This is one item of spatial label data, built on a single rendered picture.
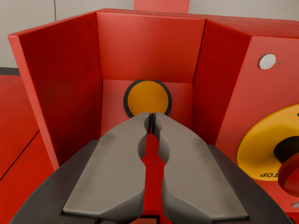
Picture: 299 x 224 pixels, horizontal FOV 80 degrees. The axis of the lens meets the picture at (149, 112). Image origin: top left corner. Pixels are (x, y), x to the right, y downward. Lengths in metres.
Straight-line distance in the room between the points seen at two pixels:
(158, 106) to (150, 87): 0.02
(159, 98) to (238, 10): 0.82
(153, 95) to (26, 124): 0.51
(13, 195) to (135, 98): 0.35
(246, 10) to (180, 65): 0.81
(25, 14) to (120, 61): 0.86
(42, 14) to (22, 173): 0.69
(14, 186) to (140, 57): 0.38
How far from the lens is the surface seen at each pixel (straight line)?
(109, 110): 0.18
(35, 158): 0.50
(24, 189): 0.46
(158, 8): 0.75
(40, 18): 0.99
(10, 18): 1.05
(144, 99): 0.17
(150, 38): 0.17
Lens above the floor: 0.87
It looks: 57 degrees down
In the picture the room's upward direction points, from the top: 178 degrees clockwise
